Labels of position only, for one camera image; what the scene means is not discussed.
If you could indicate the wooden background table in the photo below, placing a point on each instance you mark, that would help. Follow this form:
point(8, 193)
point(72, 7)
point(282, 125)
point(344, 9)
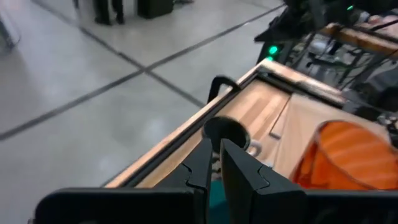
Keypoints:
point(360, 39)

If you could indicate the green cloth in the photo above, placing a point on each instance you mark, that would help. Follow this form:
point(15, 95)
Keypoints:
point(217, 205)

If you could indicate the person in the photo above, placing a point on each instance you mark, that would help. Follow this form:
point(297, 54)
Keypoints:
point(101, 12)

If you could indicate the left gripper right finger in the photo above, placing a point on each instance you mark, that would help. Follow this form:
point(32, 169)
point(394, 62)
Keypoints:
point(245, 189)

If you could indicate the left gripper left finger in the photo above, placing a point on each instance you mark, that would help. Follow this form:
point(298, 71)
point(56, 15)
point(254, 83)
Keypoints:
point(196, 177)

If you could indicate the black speaker box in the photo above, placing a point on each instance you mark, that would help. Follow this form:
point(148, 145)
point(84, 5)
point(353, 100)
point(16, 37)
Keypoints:
point(155, 6)

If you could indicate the orange translucent cup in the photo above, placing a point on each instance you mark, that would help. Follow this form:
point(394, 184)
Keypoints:
point(348, 155)

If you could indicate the black white wavy mug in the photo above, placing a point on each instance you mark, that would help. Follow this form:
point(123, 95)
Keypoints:
point(225, 130)

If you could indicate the black aluminium table frame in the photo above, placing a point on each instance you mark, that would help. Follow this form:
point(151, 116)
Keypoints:
point(186, 135)

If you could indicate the black computer green lights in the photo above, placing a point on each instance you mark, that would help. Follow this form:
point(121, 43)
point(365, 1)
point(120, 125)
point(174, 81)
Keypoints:
point(273, 49)

